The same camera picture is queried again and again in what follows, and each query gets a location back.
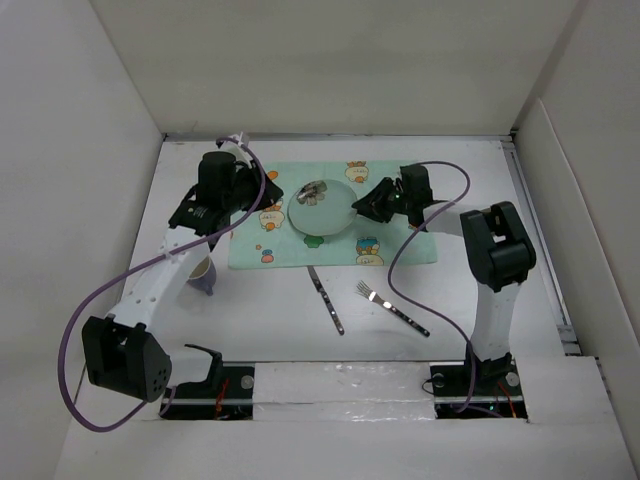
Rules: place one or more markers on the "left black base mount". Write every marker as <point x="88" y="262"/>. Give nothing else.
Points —
<point x="224" y="394"/>

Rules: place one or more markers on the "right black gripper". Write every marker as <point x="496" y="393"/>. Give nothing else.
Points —
<point x="371" y="204"/>

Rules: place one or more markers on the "steel fork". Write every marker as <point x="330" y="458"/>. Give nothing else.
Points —
<point x="372" y="296"/>

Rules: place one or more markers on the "purple ceramic mug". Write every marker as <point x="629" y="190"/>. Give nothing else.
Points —
<point x="203" y="277"/>

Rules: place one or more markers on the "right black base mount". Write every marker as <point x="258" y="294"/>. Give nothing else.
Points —
<point x="493" y="390"/>

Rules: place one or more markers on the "green cartoon print placemat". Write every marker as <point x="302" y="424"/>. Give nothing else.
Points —
<point x="268" y="239"/>

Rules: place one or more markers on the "steel table knife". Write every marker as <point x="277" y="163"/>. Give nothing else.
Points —
<point x="326" y="300"/>

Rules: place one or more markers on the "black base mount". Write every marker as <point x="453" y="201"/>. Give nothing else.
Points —
<point x="224" y="394"/>
<point x="493" y="390"/>

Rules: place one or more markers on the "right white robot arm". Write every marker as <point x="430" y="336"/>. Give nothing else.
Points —
<point x="498" y="249"/>

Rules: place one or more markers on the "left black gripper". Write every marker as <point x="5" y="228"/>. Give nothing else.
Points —
<point x="250" y="172"/>

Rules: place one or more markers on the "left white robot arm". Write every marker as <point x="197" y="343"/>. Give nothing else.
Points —
<point x="121" y="352"/>

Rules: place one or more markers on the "green floral plate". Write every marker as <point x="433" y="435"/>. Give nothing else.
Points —
<point x="322" y="208"/>

